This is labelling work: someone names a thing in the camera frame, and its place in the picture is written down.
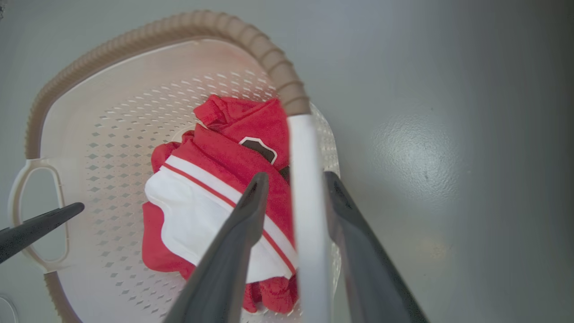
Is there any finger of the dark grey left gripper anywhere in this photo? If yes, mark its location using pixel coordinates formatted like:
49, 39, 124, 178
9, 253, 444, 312
0, 202, 85, 265

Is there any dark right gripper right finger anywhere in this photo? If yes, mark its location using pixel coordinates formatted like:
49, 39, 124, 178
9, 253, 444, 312
323, 171, 430, 323

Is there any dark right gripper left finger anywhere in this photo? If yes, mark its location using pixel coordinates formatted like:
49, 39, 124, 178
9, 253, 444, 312
163, 172, 270, 323

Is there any beige perforated plastic laundry basket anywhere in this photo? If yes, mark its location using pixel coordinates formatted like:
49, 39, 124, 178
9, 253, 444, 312
8, 10, 344, 323

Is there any red and white garment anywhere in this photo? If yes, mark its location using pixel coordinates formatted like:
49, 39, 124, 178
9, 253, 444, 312
142, 94, 300, 314

